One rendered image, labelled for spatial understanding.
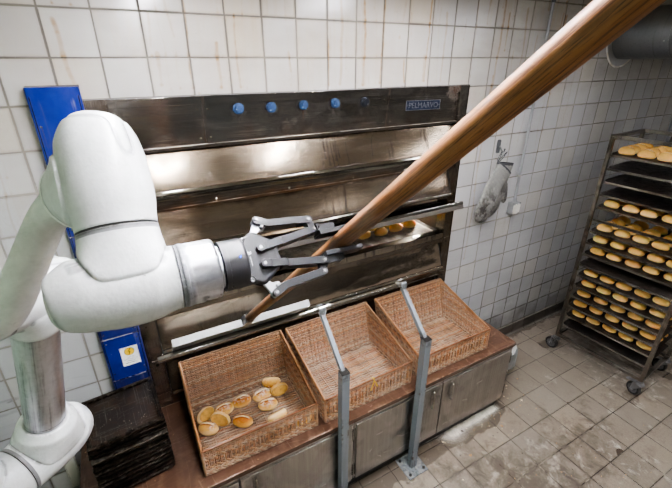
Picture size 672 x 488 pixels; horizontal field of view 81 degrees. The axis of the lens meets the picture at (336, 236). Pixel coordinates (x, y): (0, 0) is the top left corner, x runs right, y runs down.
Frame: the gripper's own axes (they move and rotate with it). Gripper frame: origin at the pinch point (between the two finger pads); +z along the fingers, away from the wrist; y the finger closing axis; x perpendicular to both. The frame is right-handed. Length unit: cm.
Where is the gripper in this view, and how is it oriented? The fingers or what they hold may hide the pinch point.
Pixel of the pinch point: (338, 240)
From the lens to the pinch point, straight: 67.4
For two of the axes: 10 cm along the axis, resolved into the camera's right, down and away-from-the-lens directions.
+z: 8.8, -1.9, 4.4
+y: 3.1, 9.3, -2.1
